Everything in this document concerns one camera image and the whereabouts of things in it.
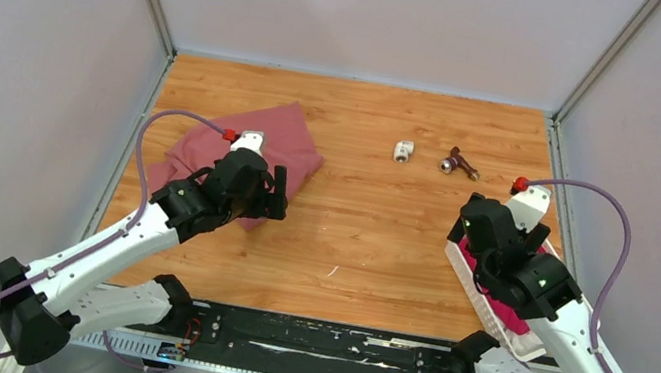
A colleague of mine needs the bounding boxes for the brown metal water faucet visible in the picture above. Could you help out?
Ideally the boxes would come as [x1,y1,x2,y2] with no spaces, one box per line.
[438,146,480,181]

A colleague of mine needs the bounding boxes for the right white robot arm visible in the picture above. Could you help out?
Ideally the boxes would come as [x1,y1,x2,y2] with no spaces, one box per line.
[449,193,623,373]

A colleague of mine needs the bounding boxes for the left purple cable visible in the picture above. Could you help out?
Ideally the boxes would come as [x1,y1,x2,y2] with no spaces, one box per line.
[0,80,239,373]

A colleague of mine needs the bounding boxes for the purple cable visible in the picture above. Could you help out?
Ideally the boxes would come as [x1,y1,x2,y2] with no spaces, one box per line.
[480,170,661,373]
[0,80,239,373]

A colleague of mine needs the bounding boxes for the dusty pink cloth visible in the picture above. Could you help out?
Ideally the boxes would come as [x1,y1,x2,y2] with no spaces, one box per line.
[145,102,324,200]

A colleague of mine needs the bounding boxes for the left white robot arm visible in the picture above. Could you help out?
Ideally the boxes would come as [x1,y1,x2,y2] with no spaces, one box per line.
[0,147,288,366]

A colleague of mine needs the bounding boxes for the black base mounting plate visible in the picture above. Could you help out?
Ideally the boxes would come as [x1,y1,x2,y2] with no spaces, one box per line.
[117,287,519,373]

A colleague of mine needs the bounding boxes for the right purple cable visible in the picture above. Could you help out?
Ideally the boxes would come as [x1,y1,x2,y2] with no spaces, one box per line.
[480,170,661,373]

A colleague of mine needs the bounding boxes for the white pipe elbow fitting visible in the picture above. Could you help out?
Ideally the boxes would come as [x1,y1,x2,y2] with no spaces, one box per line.
[392,140,415,163]

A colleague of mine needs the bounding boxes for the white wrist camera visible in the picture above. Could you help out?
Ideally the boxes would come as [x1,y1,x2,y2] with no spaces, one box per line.
[230,130,265,157]
[505,185,552,233]

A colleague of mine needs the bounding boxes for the white plastic basket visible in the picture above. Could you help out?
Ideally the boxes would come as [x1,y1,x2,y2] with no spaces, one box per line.
[444,220,546,362]

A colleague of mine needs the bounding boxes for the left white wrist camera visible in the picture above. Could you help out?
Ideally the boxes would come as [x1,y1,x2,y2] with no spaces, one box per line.
[230,130,265,157]

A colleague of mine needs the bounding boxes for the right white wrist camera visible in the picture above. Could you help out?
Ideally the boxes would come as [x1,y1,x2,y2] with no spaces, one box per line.
[505,185,552,233]

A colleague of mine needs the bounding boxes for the magenta cloth in basket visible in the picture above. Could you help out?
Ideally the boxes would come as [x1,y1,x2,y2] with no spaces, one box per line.
[458,236,531,335]

